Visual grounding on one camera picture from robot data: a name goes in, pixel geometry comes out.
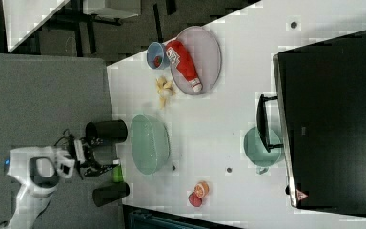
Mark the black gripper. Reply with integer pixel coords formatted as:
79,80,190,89
73,137,117,177

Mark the mint green oval strainer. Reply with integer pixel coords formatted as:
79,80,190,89
131,114,170,175

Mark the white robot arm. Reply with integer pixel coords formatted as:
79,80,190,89
4,139,120,229

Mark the lime green cup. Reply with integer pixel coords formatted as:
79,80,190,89
112,165,124,183

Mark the dark grey cup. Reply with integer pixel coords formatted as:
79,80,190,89
92,182,130,207

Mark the yellow peeled toy banana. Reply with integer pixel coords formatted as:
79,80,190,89
156,76,175,109

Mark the orange slice toy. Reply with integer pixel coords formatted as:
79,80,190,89
194,181,210,198

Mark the small red toy fruit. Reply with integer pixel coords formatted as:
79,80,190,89
153,56,162,68

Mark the light blue bowl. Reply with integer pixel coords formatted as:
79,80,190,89
147,42,170,70

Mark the red plush ketchup bottle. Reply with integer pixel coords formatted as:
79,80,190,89
166,40,202,93

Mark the grey oval plate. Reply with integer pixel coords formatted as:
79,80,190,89
171,26,222,95

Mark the mint green mug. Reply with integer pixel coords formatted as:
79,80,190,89
243,127,284,175

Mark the black silver toaster oven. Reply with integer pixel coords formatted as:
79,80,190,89
256,30,366,217

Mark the blue metal frame rail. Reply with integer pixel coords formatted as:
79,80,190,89
123,204,240,229

